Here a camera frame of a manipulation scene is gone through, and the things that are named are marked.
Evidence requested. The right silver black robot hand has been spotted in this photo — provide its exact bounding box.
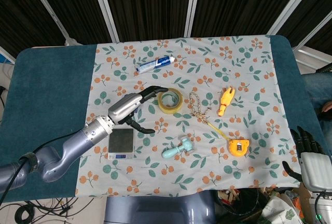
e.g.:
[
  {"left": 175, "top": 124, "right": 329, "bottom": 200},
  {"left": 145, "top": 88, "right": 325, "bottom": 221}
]
[{"left": 282, "top": 125, "right": 332, "bottom": 190}]

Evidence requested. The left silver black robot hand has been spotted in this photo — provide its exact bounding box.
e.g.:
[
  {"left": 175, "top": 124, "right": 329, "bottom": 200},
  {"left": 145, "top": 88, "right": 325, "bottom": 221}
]
[{"left": 107, "top": 86, "right": 169, "bottom": 134}]

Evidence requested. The small digital scale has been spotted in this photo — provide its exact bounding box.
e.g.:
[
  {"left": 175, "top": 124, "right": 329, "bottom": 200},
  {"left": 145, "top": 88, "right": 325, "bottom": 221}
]
[{"left": 107, "top": 128, "right": 135, "bottom": 160}]

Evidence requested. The brown cardboard piece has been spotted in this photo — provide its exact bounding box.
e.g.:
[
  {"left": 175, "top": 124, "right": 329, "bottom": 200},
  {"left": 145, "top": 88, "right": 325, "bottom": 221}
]
[{"left": 295, "top": 182, "right": 316, "bottom": 224}]

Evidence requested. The yellow adhesive tape roll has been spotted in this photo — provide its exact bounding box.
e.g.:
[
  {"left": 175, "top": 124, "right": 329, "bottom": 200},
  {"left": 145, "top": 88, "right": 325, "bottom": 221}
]
[{"left": 157, "top": 87, "right": 184, "bottom": 115}]

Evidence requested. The blue white toothpaste tube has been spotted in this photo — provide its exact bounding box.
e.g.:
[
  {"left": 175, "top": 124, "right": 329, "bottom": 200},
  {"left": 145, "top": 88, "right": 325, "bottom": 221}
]
[{"left": 134, "top": 55, "right": 176, "bottom": 74}]

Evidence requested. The white leaf print bag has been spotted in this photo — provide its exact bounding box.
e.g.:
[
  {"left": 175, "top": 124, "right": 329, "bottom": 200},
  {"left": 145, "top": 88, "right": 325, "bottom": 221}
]
[{"left": 260, "top": 197, "right": 304, "bottom": 224}]

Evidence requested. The teal roller massager toy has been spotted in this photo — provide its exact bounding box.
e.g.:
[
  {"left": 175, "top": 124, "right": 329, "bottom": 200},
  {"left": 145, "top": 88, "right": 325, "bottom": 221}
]
[{"left": 162, "top": 136, "right": 194, "bottom": 159}]

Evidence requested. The orange tape measure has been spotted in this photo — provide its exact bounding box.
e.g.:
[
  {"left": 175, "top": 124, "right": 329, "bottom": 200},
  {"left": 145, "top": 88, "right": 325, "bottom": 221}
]
[{"left": 206, "top": 122, "right": 250, "bottom": 157}]

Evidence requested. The teal fabric table cover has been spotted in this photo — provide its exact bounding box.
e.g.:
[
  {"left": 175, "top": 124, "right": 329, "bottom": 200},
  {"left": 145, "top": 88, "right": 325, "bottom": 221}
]
[{"left": 0, "top": 35, "right": 332, "bottom": 204}]

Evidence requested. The blue jeans leg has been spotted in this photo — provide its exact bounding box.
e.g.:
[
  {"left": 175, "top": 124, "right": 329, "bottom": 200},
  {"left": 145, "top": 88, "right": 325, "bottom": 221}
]
[{"left": 302, "top": 72, "right": 332, "bottom": 102}]

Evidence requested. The black waste bin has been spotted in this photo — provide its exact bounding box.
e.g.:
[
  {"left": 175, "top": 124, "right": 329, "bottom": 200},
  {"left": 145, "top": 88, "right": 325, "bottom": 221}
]
[{"left": 216, "top": 189, "right": 268, "bottom": 222}]

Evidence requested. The floral printed white tablecloth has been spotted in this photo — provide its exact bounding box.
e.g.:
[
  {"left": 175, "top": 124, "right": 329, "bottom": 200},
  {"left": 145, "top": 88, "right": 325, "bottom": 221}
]
[{"left": 74, "top": 35, "right": 301, "bottom": 198}]

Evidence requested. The yellow rubber chicken toy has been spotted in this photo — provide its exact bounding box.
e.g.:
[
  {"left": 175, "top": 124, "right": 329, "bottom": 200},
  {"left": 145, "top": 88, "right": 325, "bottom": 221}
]
[{"left": 217, "top": 86, "right": 236, "bottom": 117}]

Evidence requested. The blue-grey robot torso base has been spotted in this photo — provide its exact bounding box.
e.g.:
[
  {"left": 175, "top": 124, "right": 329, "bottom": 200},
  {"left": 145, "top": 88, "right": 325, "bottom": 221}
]
[{"left": 104, "top": 190, "right": 217, "bottom": 224}]

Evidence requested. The braided beige rope loop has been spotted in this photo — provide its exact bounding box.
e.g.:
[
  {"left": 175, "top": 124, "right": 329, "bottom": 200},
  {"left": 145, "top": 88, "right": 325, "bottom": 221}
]
[{"left": 188, "top": 91, "right": 211, "bottom": 126}]

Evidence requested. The white partition frame bar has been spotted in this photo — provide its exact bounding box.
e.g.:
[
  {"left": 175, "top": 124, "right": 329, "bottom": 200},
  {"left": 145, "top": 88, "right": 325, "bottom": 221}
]
[
  {"left": 267, "top": 0, "right": 321, "bottom": 36},
  {"left": 89, "top": 0, "right": 120, "bottom": 43},
  {"left": 292, "top": 11, "right": 332, "bottom": 52},
  {"left": 183, "top": 0, "right": 203, "bottom": 38},
  {"left": 24, "top": 0, "right": 78, "bottom": 46}
]

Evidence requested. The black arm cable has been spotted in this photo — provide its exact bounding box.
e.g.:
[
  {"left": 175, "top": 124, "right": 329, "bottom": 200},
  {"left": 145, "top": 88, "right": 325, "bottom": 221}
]
[{"left": 0, "top": 130, "right": 88, "bottom": 202}]

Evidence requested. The black floor cable bundle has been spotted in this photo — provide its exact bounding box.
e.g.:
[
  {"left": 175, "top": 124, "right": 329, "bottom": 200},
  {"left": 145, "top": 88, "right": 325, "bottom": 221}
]
[{"left": 12, "top": 198, "right": 94, "bottom": 224}]

